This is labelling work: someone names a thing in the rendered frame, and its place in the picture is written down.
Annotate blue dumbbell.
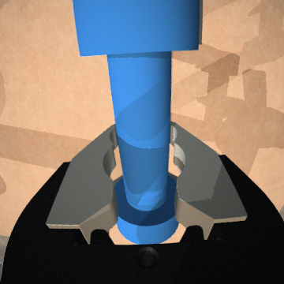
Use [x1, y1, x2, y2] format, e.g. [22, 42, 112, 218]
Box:
[73, 0, 200, 245]

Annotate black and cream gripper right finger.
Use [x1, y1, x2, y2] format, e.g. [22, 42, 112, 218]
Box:
[170, 121, 284, 279]

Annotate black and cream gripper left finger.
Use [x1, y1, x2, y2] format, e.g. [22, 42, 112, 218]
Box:
[0, 124, 118, 284]

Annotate grey metal cradle stand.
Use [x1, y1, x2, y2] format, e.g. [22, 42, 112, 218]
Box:
[113, 0, 203, 185]

